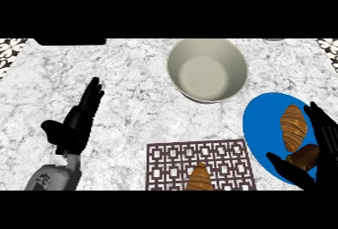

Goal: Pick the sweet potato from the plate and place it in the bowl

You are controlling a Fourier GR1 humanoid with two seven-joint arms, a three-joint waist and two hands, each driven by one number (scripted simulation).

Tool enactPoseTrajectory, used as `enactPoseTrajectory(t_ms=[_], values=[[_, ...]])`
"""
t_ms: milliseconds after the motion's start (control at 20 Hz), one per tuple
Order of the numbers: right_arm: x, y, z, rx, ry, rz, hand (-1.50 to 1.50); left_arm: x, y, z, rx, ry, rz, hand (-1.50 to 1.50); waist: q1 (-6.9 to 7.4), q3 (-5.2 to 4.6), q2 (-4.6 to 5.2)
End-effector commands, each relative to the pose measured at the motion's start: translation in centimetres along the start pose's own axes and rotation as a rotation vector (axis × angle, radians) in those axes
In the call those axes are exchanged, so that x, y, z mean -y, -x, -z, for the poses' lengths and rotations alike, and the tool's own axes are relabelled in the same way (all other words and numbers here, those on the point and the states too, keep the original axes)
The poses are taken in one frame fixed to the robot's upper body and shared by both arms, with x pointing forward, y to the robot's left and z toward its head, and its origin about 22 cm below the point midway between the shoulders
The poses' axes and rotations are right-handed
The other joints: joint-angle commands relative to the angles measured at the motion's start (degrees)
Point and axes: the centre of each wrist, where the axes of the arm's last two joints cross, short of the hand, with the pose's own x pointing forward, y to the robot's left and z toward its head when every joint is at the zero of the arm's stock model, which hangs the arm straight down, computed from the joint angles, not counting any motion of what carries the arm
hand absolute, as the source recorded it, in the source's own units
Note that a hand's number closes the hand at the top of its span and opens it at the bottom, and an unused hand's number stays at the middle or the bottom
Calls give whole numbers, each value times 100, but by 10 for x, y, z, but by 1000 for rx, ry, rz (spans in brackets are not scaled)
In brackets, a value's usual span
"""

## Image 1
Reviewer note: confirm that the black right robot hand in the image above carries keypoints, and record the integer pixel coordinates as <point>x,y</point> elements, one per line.
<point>328,143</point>

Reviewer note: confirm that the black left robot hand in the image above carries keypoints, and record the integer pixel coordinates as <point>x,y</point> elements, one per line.
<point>77,122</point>

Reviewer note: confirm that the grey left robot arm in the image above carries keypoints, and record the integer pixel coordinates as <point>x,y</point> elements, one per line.
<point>56,176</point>

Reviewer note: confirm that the blue plate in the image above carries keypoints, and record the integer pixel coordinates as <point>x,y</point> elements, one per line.
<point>265,125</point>

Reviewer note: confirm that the pale grey bowl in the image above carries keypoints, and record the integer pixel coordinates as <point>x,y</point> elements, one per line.
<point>207,70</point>

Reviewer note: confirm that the brown croissant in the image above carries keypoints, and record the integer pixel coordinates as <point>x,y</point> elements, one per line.
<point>200,179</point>
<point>294,126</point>

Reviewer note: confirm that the brown patterned placemat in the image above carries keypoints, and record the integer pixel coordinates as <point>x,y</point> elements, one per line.
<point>176,161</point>

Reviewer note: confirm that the black appliance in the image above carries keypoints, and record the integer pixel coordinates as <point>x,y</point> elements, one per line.
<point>70,41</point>

